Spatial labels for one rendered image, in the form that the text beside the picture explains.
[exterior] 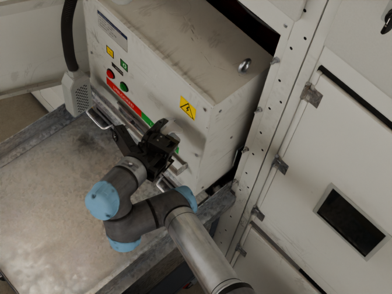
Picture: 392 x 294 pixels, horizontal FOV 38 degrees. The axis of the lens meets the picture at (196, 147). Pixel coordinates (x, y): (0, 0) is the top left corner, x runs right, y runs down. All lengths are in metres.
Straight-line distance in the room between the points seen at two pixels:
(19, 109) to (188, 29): 1.71
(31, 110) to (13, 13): 1.31
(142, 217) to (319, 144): 0.43
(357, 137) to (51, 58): 1.11
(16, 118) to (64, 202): 1.27
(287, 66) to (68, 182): 0.85
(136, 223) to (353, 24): 0.64
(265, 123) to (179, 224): 0.36
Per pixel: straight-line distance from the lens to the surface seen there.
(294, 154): 1.39
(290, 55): 1.23
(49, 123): 1.91
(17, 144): 1.89
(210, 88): 1.33
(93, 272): 1.69
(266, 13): 1.23
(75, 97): 1.73
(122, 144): 1.39
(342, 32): 1.07
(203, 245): 1.21
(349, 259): 1.54
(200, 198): 1.70
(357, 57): 1.08
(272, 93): 1.35
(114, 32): 1.51
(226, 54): 1.40
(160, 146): 1.36
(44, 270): 1.71
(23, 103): 3.05
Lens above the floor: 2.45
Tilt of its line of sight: 59 degrees down
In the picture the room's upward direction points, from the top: 10 degrees clockwise
